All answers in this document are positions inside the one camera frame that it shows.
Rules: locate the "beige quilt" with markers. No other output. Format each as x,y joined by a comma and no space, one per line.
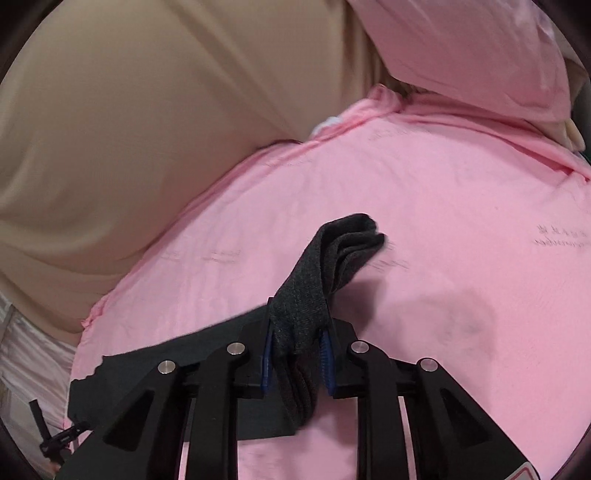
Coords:
116,114

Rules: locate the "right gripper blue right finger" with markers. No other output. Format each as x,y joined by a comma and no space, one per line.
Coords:
414,419

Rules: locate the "dark grey pants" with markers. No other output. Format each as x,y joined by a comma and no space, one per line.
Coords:
298,313

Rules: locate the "pink pillow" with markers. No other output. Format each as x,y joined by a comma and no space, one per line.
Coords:
500,56

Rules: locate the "white label tag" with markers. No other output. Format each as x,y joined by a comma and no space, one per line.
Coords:
329,122

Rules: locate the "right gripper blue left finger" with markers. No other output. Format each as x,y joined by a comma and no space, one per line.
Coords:
180,418

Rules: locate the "pink bed sheet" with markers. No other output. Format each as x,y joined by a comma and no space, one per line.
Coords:
486,267

